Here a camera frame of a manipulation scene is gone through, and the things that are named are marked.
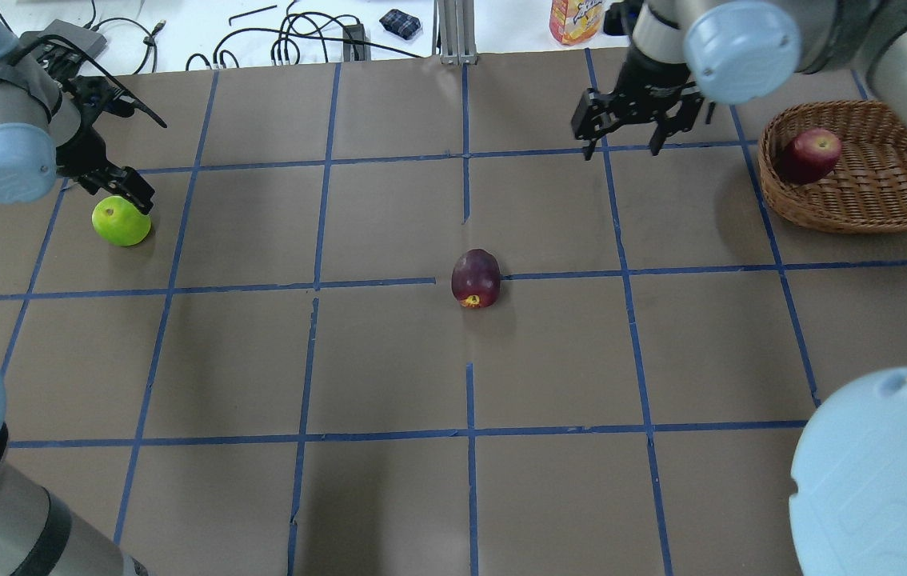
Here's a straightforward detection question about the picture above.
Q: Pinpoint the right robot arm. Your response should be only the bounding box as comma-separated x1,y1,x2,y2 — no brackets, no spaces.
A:
571,1,907,575

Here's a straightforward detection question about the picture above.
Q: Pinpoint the dark red apple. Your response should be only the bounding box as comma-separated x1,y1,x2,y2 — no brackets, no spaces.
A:
450,248,502,309

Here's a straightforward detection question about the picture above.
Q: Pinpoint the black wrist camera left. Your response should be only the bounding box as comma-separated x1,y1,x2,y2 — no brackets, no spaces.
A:
66,76,168,129

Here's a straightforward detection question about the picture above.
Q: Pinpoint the black usb hub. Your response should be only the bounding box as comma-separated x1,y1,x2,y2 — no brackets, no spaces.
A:
19,19,109,82

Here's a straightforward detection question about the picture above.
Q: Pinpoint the green apple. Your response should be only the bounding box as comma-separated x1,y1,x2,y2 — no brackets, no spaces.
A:
91,194,153,247

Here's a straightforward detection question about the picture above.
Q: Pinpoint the aluminium frame post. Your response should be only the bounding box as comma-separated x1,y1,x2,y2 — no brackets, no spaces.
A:
433,0,478,66

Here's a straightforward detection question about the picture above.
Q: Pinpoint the woven wicker basket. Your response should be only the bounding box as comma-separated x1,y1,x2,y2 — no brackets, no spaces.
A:
757,101,907,234

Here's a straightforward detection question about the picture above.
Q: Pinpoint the orange drink bottle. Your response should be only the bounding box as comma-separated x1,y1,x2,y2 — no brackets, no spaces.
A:
549,0,605,46

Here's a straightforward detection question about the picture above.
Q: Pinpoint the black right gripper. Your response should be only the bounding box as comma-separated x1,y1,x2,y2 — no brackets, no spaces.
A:
570,48,705,162

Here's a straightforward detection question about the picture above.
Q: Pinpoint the black allen key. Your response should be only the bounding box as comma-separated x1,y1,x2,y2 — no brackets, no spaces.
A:
227,4,278,26

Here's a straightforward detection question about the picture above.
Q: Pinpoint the dark blue checkered pouch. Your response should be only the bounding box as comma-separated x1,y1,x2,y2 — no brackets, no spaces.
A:
379,10,423,41

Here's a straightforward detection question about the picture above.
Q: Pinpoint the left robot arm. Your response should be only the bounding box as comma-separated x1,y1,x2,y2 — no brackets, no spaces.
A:
0,21,154,575

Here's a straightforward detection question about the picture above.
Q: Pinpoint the red yellow apple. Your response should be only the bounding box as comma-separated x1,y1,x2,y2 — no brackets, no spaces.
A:
775,127,842,186

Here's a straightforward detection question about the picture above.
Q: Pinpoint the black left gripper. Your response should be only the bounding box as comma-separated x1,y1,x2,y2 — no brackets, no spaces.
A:
56,127,156,215

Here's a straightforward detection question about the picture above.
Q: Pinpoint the black power adapter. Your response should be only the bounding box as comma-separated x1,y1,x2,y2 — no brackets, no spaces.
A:
342,22,370,62

